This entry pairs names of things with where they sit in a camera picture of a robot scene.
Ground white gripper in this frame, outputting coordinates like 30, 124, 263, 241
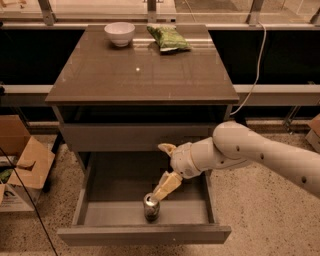
152, 142, 201, 201

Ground green 7up soda can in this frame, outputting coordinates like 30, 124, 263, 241
143, 193, 160, 222

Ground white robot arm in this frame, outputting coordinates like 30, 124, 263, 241
151, 121, 320, 201

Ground open grey middle drawer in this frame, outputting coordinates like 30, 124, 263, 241
58, 151, 231, 246

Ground grey drawer cabinet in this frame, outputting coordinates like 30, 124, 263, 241
44, 23, 240, 174

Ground closed grey top drawer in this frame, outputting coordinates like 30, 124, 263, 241
60, 123, 216, 152

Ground green chip bag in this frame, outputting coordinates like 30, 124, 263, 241
147, 24, 191, 52

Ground open cardboard box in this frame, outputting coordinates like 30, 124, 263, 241
0, 115, 55, 212

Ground white ceramic bowl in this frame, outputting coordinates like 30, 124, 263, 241
104, 22, 135, 47

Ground white power cable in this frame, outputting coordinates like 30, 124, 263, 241
229, 22, 268, 117

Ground black cable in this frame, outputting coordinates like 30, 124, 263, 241
0, 146, 59, 256

